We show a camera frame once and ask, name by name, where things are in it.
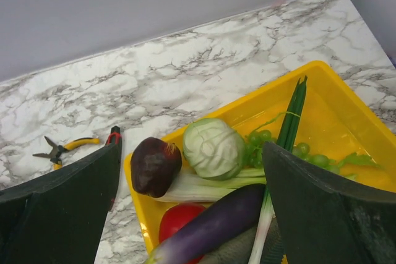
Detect green scallion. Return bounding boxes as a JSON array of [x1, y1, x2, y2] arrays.
[[248, 75, 308, 264]]

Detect dark red onion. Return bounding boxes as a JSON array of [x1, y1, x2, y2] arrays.
[[131, 137, 182, 198]]

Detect grey toy fish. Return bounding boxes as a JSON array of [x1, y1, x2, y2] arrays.
[[199, 217, 285, 264]]

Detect purple eggplant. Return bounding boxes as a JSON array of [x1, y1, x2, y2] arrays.
[[145, 184, 266, 264]]

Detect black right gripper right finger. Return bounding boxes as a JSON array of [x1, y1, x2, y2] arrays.
[[262, 142, 395, 264]]

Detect pale green cabbage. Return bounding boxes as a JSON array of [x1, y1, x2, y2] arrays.
[[183, 118, 246, 181]]

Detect green grape bunch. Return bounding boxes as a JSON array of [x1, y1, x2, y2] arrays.
[[245, 130, 340, 174]]

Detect red tomato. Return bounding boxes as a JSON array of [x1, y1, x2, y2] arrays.
[[152, 203, 210, 263]]

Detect yellow handled pliers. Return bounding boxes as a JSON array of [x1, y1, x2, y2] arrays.
[[32, 136, 101, 170]]

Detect red black utility knife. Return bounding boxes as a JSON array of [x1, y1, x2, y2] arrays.
[[106, 126, 123, 211]]

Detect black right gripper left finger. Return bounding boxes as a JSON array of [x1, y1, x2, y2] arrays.
[[1, 143, 120, 263]]

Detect green celery stalk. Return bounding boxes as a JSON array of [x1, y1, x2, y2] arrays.
[[156, 153, 380, 203]]

